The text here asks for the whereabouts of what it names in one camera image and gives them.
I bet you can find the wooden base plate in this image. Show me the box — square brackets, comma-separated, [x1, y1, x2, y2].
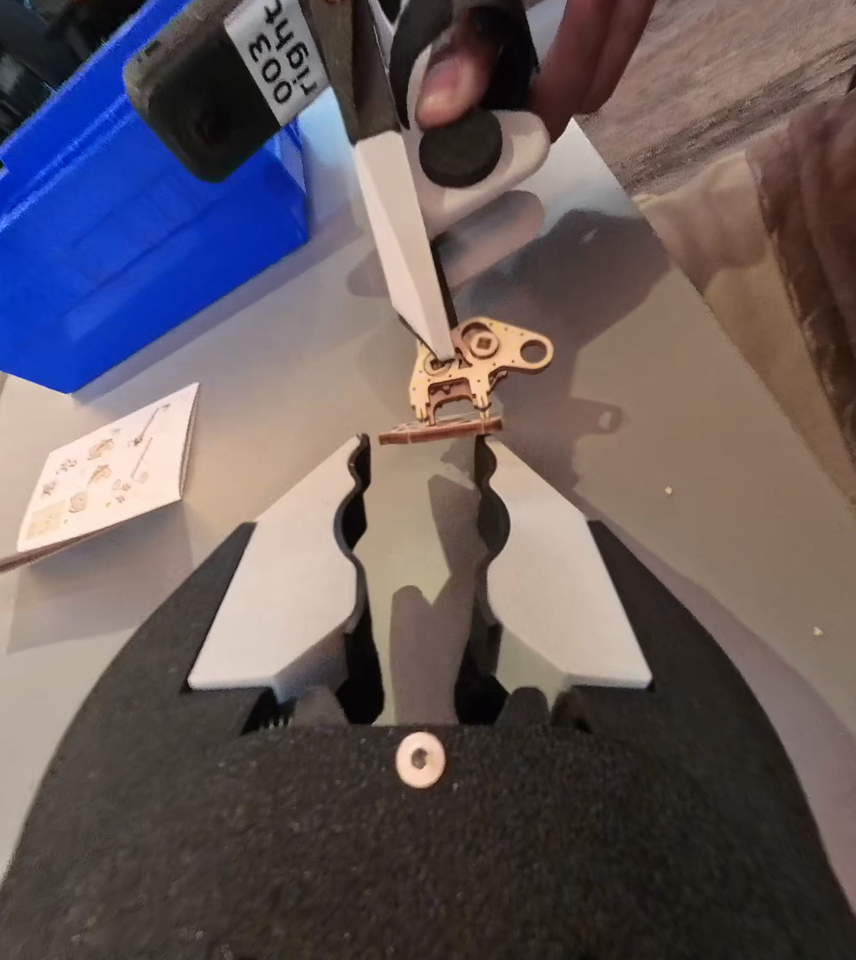
[378, 416, 505, 448]

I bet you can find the person's right hand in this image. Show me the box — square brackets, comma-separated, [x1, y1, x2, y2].
[416, 0, 659, 144]

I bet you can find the instruction booklet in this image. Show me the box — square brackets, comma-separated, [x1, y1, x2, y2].
[0, 381, 201, 591]

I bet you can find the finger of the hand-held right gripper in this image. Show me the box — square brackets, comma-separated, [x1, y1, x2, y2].
[351, 127, 459, 363]
[430, 236, 457, 324]

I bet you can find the wooden laser-cut model part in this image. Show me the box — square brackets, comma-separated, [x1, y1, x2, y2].
[407, 317, 555, 429]

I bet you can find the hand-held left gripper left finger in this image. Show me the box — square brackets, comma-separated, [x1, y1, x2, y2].
[186, 433, 372, 708]

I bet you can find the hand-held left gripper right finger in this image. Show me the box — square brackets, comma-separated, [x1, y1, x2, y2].
[473, 435, 655, 711]

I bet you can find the blue plastic bin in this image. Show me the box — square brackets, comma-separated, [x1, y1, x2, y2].
[0, 0, 314, 396]

